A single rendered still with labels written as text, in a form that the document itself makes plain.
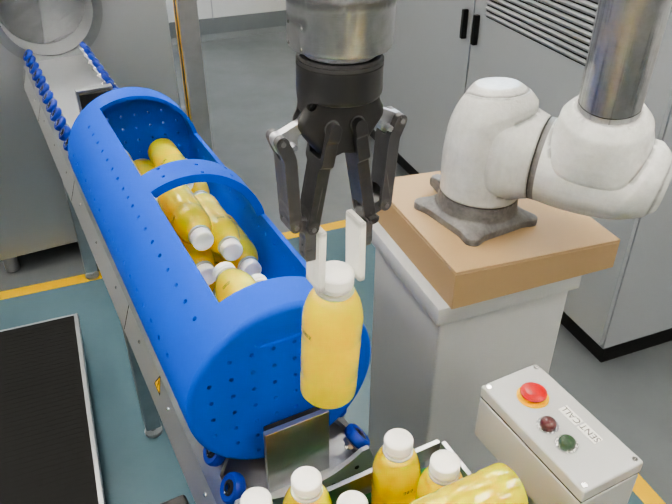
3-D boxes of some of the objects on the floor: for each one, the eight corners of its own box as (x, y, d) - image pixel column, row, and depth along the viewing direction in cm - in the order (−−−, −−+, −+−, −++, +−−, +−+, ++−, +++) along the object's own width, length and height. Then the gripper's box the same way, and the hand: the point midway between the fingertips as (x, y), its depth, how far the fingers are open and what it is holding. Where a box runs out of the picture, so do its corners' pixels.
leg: (160, 422, 236) (128, 271, 200) (164, 434, 232) (133, 282, 196) (142, 428, 234) (108, 277, 198) (147, 440, 229) (113, 288, 194)
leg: (97, 270, 308) (67, 140, 272) (100, 277, 304) (69, 146, 268) (84, 274, 306) (51, 143, 270) (87, 281, 301) (54, 149, 266)
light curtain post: (226, 313, 284) (171, -179, 188) (232, 321, 279) (177, -178, 183) (212, 317, 281) (148, -178, 185) (217, 326, 277) (154, -177, 181)
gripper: (400, 26, 65) (385, 242, 78) (230, 49, 58) (246, 281, 71) (447, 49, 59) (423, 277, 72) (265, 77, 53) (275, 323, 66)
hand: (336, 252), depth 70 cm, fingers closed on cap, 4 cm apart
